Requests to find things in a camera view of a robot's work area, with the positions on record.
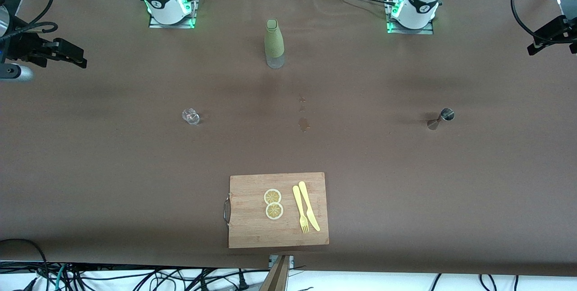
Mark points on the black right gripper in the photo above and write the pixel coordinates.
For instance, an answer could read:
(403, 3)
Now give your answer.
(25, 46)

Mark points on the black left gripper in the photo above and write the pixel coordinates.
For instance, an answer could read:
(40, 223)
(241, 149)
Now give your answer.
(560, 28)

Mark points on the steel jigger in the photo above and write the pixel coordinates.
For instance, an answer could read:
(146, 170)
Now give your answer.
(446, 114)

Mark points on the small clear glass beaker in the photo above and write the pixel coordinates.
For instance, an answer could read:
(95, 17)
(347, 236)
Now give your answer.
(190, 116)

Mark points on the brown table cover sheet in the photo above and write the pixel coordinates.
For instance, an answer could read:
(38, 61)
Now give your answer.
(135, 169)

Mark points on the green sleeved glass bottle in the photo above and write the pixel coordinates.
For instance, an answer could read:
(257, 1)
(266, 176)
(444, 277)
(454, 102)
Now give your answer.
(274, 41)

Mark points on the large liquid puddle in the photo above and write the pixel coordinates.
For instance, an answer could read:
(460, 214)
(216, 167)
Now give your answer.
(304, 124)

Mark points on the lemon slice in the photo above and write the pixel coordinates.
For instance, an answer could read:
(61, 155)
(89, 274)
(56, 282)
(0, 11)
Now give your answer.
(272, 196)
(274, 211)

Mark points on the wooden cutting board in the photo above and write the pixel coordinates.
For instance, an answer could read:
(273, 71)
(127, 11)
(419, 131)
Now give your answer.
(252, 228)

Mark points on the yellow plastic fork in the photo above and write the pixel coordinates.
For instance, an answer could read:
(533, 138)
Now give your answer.
(299, 205)

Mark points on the yellow plastic knife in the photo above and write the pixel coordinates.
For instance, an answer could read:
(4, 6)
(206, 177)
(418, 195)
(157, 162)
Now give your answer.
(307, 201)

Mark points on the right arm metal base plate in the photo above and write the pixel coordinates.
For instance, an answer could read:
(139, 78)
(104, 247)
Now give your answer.
(171, 25)

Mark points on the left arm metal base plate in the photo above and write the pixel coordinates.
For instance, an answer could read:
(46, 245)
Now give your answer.
(410, 32)

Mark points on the silver metal bracket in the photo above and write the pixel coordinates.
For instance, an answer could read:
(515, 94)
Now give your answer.
(272, 260)

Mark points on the wooden post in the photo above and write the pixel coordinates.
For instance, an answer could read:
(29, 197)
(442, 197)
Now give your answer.
(276, 277)

